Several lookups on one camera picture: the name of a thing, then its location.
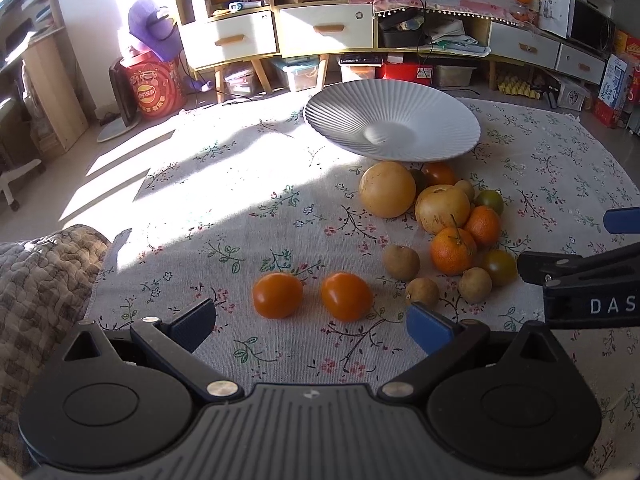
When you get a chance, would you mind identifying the black microwave oven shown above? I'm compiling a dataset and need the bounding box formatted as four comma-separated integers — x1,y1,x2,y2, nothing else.
538,0,615,53

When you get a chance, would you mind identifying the green lime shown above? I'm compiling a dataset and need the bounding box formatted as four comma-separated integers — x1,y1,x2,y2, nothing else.
474,188,504,216

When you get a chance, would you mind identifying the wooden shelf cabinet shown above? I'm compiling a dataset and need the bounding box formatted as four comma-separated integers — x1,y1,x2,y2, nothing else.
172,0,279,103

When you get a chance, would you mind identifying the small kiwi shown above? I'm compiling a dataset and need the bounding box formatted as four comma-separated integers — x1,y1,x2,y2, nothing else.
454,180,475,202

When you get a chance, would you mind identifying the smooth mandarin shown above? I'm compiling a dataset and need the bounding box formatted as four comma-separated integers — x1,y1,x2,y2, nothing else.
464,206,501,248

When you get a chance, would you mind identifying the dark green-brown tomato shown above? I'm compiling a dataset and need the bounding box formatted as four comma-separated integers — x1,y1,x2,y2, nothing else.
480,249,518,287

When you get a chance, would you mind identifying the white ribbed plate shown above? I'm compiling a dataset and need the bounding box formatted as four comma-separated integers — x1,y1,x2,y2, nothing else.
304,79,482,162

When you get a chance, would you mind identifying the white office chair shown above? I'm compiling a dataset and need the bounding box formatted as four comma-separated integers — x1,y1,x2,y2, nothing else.
0,158,46,211

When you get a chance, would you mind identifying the white wooden drawer cabinet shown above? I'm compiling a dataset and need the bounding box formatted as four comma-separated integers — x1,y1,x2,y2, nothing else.
274,2,376,90

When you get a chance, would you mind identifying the orange tomato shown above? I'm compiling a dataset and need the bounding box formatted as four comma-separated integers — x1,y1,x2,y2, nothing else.
252,272,304,318
320,272,373,323

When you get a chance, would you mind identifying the brown kiwi large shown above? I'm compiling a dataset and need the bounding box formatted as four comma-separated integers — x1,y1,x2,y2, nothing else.
383,245,421,282

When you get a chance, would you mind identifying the purple plush toy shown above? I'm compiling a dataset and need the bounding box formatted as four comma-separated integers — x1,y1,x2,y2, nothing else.
128,0,182,62

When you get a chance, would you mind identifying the mandarin with stem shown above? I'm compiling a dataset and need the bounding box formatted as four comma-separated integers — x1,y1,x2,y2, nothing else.
430,226,477,275

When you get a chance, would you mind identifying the red box under cabinet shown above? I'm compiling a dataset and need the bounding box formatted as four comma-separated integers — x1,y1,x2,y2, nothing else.
376,63,433,86

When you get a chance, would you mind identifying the red printed bucket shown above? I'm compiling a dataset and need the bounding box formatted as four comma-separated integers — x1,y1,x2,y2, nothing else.
120,51,186,118

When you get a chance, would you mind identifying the quilted brown blanket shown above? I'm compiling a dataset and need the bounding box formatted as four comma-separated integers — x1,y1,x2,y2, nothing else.
0,224,111,474

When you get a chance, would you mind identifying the floral tablecloth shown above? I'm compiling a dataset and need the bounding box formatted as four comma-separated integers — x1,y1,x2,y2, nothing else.
81,96,640,476

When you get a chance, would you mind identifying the round yellow pear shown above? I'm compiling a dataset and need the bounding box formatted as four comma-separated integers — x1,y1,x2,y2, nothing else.
358,162,416,219

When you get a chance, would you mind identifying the wooden desk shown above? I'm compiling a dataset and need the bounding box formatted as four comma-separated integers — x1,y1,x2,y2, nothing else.
1,26,89,160

